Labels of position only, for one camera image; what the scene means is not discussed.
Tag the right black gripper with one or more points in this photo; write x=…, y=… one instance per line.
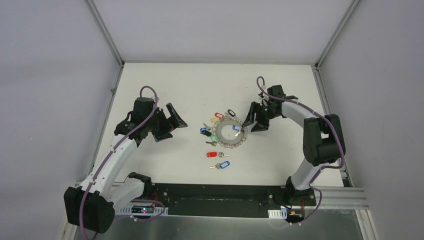
x=261, y=125

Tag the key with blue tag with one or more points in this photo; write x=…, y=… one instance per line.
x=221, y=165

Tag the key with red tag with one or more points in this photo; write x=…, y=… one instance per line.
x=214, y=154

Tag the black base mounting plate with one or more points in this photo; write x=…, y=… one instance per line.
x=232, y=201

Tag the key with green tag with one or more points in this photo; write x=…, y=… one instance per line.
x=213, y=140

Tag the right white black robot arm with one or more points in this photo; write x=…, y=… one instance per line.
x=322, y=142

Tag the aluminium frame rail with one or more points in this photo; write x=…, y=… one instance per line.
x=342, y=198

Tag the right white cable duct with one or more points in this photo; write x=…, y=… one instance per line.
x=278, y=214

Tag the metal disc keyring holder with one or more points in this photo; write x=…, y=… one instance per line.
x=221, y=125

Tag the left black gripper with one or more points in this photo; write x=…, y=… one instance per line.
x=162, y=124

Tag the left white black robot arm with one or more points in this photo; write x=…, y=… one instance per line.
x=94, y=203

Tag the blue tag key on disc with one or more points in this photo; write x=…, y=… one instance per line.
x=239, y=130

